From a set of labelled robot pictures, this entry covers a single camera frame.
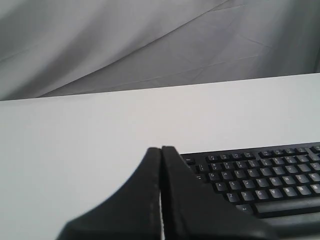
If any grey fabric backdrop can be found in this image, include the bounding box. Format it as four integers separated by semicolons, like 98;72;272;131
0;0;320;101

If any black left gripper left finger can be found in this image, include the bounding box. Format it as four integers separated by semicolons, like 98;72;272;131
57;147;162;240

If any black acer keyboard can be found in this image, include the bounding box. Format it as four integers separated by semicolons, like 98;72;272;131
182;142;320;237

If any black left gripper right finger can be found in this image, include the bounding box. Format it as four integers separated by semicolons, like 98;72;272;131
160;146;278;240

